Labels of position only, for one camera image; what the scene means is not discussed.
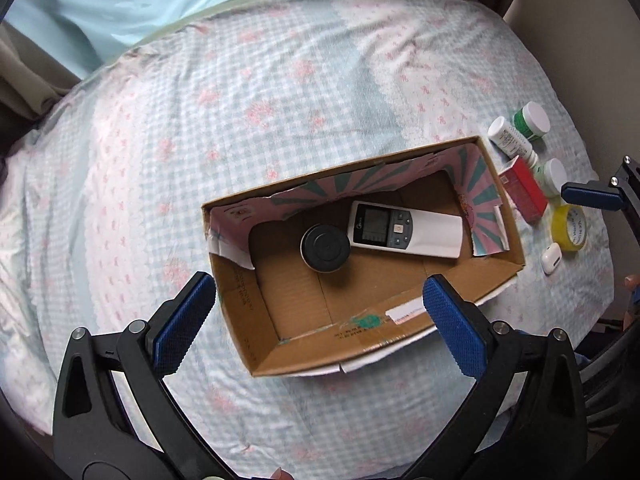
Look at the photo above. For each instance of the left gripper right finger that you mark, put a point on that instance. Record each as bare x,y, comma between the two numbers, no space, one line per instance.
525,416

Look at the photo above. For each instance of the yellow tape roll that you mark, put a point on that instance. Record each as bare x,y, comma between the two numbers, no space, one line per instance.
569,228

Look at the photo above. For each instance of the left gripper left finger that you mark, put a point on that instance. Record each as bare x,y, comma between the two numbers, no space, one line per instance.
114,417

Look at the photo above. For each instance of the green jar white lid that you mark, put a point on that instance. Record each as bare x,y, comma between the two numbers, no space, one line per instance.
532,121

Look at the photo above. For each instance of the white pill bottle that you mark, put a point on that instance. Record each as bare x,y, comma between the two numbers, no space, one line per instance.
511,142

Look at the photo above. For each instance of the pale jar white lid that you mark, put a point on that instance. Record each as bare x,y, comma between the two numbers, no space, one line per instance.
550,177

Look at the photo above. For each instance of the black round jar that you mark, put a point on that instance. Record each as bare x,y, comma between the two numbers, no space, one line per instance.
324,248

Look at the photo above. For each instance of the white earbuds case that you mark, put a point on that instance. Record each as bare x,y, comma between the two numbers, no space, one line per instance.
551,258

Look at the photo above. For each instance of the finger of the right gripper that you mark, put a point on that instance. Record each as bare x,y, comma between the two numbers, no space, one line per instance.
592,195

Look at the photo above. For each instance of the brown curtain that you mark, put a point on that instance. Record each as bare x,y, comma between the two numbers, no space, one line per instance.
32,82

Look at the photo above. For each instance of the red rectangular box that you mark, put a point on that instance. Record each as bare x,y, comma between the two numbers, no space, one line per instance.
523,190

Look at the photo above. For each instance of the cardboard box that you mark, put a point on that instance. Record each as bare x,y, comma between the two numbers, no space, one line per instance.
287,319

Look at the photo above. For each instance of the white remote control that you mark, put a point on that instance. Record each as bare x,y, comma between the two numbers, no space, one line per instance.
406,231

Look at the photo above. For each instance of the person's hand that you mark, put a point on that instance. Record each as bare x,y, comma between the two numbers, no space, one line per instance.
632,313

